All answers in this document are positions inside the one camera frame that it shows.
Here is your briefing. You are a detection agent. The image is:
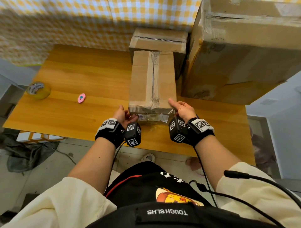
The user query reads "person's left hand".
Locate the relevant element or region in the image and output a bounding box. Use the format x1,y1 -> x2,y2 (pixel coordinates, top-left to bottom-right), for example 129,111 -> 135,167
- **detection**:
112,105 -> 139,129

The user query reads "person's right hand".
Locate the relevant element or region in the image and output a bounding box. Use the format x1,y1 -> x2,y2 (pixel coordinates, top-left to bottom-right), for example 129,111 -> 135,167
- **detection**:
168,98 -> 198,124

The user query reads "cardboard box with black print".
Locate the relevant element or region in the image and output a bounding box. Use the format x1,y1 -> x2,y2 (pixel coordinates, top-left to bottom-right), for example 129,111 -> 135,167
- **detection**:
128,50 -> 177,125

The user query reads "small plain cardboard box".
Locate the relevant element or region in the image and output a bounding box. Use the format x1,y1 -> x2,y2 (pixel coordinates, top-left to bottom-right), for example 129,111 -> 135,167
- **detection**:
129,28 -> 188,79

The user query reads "cardboard box with white label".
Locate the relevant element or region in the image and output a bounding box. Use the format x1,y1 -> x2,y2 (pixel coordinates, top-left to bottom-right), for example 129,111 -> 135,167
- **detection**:
181,0 -> 301,106

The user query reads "person's right forearm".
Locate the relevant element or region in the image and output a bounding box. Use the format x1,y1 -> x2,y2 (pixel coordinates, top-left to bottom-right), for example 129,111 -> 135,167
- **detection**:
194,135 -> 241,191

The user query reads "person's left forearm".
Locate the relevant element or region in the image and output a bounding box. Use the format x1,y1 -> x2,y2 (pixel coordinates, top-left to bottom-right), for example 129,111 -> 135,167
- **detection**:
68,137 -> 116,194

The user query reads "yellowish tape roll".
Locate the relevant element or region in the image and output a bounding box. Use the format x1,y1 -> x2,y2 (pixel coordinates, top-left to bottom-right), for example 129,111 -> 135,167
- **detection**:
26,81 -> 51,100

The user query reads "white box with yellow tape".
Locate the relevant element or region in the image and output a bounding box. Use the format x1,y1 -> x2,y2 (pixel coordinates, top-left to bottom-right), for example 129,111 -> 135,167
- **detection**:
16,131 -> 66,144

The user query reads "black wristband with markers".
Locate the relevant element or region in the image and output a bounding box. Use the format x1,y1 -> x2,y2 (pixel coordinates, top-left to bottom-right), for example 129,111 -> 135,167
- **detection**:
187,117 -> 215,148
95,118 -> 126,149

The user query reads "black printed garment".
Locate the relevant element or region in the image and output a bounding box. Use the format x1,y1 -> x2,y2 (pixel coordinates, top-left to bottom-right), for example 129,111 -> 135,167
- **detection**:
86,161 -> 280,228

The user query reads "brown plush fabric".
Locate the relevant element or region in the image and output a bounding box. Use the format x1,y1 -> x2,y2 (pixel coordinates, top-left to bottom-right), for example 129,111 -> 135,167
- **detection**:
251,134 -> 277,169

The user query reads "dark grey cloth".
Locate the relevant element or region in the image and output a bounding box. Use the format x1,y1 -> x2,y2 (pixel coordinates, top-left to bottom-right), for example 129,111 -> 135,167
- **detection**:
0,128 -> 59,173

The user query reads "yellow white checked cloth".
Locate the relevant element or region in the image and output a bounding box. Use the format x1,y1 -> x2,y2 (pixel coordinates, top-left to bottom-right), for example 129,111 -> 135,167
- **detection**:
0,0 -> 203,66

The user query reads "cream long-sleeved top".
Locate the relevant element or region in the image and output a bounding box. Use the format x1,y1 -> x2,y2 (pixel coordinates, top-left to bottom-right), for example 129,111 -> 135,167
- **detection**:
1,162 -> 301,228

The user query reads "black flat case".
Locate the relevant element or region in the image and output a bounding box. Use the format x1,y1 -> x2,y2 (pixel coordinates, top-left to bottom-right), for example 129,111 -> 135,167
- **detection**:
0,193 -> 40,224

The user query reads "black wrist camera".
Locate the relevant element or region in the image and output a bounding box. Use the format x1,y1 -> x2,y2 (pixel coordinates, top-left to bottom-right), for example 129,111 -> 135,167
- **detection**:
168,115 -> 188,144
124,122 -> 141,147

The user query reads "black camera cable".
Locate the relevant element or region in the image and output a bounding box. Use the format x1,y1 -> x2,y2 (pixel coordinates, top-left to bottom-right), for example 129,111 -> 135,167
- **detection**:
107,141 -> 126,188
193,147 -> 218,208

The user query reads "thin black floor cable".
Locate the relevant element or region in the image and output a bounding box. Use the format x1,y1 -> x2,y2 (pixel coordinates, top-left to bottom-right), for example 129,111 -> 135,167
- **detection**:
50,147 -> 77,165

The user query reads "thin black cable with plug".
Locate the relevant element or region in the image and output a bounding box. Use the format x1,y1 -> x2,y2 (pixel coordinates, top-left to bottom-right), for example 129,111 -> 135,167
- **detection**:
189,180 -> 286,228

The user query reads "thick black cable plug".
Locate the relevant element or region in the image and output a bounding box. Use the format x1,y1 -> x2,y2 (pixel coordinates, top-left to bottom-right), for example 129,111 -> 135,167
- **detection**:
224,170 -> 301,210

